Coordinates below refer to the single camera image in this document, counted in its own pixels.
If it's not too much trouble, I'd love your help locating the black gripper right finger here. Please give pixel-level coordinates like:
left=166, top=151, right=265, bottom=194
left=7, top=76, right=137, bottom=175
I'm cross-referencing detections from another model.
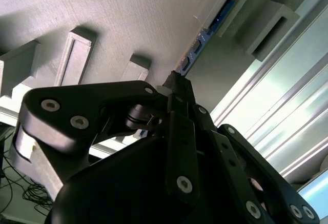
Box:
left=178, top=74, right=320, bottom=224

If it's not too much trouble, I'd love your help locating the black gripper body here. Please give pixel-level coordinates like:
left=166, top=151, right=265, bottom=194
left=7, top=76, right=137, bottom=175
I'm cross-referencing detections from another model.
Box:
left=45, top=136, right=241, bottom=224

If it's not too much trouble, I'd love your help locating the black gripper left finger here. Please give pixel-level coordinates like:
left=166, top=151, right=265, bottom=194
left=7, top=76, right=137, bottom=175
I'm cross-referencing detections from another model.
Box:
left=9, top=71, right=200, bottom=206

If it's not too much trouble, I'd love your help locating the blue RAM stick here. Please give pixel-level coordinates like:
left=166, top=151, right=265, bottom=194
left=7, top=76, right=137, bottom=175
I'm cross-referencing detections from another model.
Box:
left=176, top=0, right=244, bottom=77

